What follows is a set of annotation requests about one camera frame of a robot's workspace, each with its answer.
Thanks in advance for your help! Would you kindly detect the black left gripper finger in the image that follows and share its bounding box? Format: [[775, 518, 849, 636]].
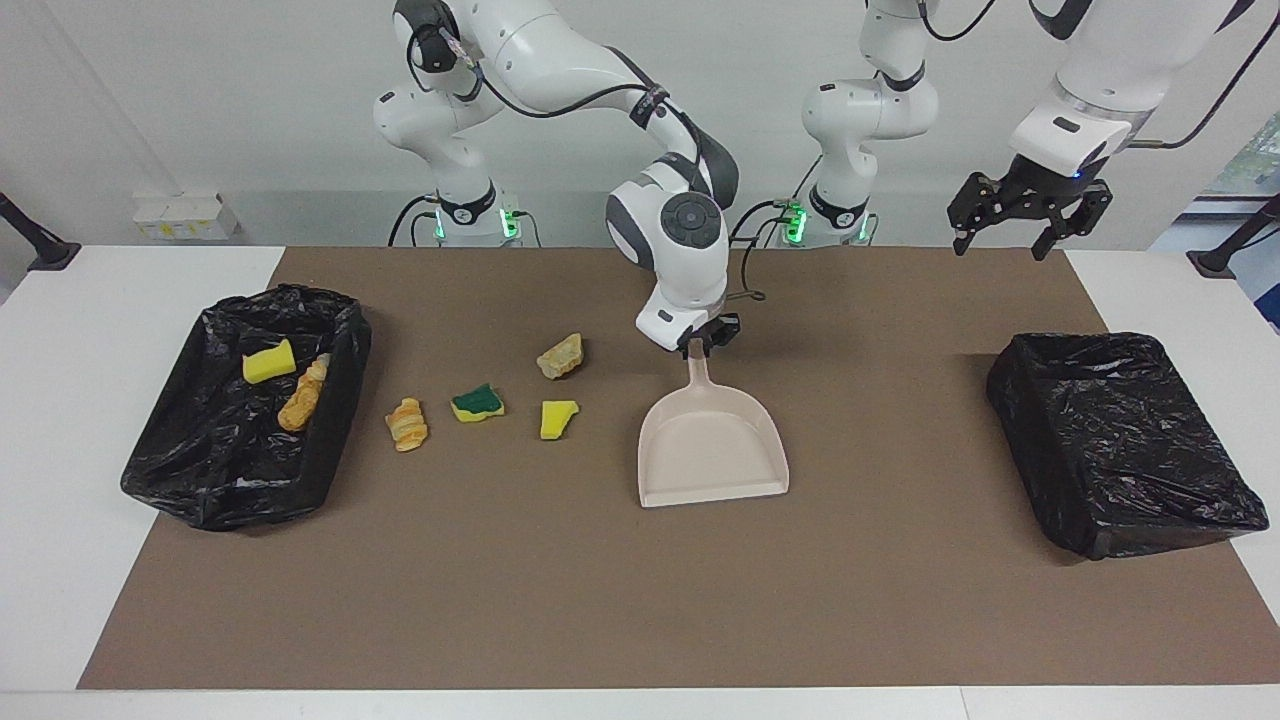
[[946, 171, 1005, 258], [1033, 180, 1114, 263]]

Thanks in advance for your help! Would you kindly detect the green and yellow sponge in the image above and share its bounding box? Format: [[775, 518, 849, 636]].
[[450, 383, 506, 424]]

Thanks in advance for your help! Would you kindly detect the white wall power box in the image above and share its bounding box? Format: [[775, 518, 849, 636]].
[[133, 193, 241, 242]]

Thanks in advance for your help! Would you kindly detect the beige plastic dustpan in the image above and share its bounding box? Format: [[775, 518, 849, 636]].
[[637, 340, 791, 509]]

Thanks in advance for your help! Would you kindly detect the brown bread roll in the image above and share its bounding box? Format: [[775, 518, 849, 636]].
[[277, 378, 320, 433]]

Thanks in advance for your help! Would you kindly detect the black angled stand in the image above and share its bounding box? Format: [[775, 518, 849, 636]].
[[1187, 192, 1280, 279], [0, 192, 81, 271]]

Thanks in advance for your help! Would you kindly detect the notched yellow sponge piece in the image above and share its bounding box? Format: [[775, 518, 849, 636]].
[[242, 339, 298, 385]]

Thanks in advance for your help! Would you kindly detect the black bag lined bin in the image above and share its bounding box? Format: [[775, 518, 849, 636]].
[[120, 284, 373, 532], [986, 332, 1270, 561]]

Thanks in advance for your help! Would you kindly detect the brown paper table mat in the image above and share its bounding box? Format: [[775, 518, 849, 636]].
[[77, 247, 1280, 691]]

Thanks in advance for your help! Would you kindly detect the orange striped croissant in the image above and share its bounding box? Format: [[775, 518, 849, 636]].
[[385, 397, 429, 453]]

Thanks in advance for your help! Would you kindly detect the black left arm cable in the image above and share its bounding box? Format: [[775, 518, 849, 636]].
[[918, 0, 1280, 149]]

